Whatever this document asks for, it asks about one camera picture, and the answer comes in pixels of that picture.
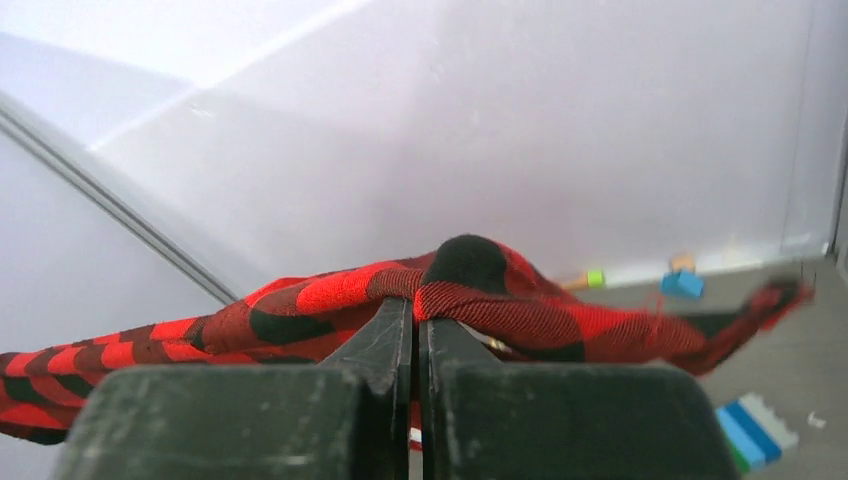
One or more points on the red black plaid shirt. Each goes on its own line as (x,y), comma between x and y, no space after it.
(470,279)

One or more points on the stacked colourful bricks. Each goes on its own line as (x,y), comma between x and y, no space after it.
(756,436)

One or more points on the green small block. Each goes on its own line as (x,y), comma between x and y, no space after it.
(590,279)

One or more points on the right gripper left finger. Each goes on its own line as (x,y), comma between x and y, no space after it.
(344,418)

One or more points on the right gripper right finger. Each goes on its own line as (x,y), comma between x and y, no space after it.
(484,418)

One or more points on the blue wooden block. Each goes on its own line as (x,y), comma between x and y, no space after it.
(682,280)

